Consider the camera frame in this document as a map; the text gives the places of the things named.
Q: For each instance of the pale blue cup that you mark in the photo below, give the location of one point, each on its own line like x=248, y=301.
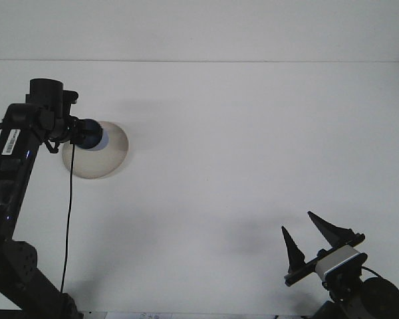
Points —
x=91, y=134

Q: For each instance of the pale round plate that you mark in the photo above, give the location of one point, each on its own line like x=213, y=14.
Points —
x=99, y=166

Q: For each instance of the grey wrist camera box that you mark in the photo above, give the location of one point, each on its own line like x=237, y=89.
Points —
x=338, y=262

